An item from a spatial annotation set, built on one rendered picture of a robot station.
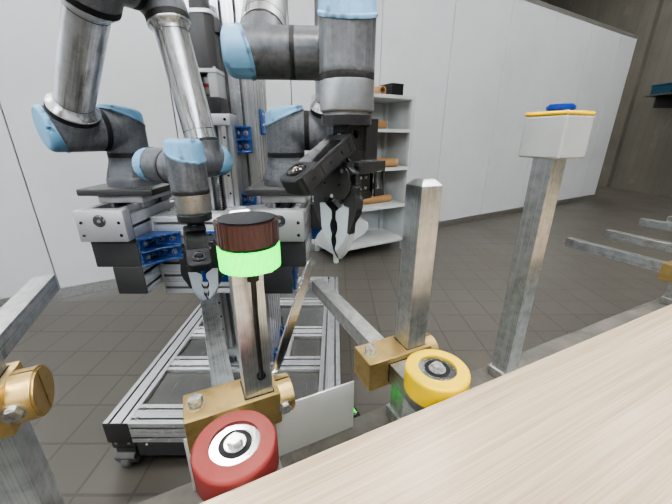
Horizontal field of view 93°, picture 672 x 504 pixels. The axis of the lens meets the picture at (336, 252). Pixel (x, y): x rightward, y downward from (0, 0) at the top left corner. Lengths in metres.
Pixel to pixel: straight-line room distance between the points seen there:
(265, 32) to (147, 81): 2.48
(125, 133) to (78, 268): 2.14
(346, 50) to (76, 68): 0.71
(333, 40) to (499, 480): 0.50
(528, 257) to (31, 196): 3.01
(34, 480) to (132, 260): 0.72
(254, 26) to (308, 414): 0.60
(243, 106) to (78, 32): 0.48
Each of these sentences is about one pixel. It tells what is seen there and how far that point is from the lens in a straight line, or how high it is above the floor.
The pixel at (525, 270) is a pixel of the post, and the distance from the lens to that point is 0.68.
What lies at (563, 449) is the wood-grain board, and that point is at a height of 0.90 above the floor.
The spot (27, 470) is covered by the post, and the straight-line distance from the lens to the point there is 0.50.
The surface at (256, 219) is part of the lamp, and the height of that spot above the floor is 1.11.
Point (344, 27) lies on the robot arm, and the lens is 0.47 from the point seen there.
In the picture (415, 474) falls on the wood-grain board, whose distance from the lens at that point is 0.35.
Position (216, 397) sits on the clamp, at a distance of 0.47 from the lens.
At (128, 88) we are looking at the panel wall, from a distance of 3.02.
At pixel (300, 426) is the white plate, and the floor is 0.75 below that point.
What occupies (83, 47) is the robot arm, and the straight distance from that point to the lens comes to 0.99.
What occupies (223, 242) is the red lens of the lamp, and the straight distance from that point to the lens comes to 0.30.
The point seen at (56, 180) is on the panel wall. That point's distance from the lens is 3.07.
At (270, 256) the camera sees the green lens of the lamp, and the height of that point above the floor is 1.08.
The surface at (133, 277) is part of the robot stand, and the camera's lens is 1.16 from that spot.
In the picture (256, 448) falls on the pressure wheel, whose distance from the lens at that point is 0.36.
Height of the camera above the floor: 1.18
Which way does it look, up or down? 20 degrees down
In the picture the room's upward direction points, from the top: straight up
